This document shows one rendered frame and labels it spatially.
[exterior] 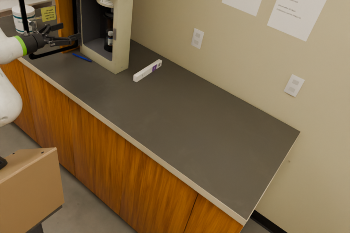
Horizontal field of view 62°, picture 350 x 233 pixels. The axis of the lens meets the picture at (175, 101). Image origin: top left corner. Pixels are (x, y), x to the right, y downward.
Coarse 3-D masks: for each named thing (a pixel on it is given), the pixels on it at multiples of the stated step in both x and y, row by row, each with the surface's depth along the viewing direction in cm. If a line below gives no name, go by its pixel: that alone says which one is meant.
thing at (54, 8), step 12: (24, 0) 143; (36, 0) 147; (48, 0) 152; (60, 0) 156; (36, 12) 151; (48, 12) 155; (60, 12) 160; (72, 12) 166; (36, 24) 154; (72, 24) 170; (60, 36) 168; (48, 48) 167
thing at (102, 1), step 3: (96, 0) 160; (99, 0) 157; (102, 0) 156; (105, 0) 155; (108, 0) 155; (99, 3) 157; (102, 3) 156; (105, 3) 155; (108, 3) 155; (111, 3) 155; (105, 6) 156; (108, 6) 155; (111, 6) 156
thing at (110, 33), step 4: (104, 12) 167; (108, 20) 165; (112, 20) 165; (108, 24) 167; (112, 24) 167; (108, 28) 168; (112, 28) 168; (108, 32) 170; (112, 32) 170; (108, 36) 172; (112, 36) 172; (108, 40) 173; (112, 40) 173; (108, 44) 175
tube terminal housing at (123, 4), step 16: (80, 0) 163; (112, 0) 148; (128, 0) 151; (128, 16) 158; (128, 32) 164; (80, 48) 184; (112, 48) 165; (128, 48) 172; (112, 64) 171; (128, 64) 180
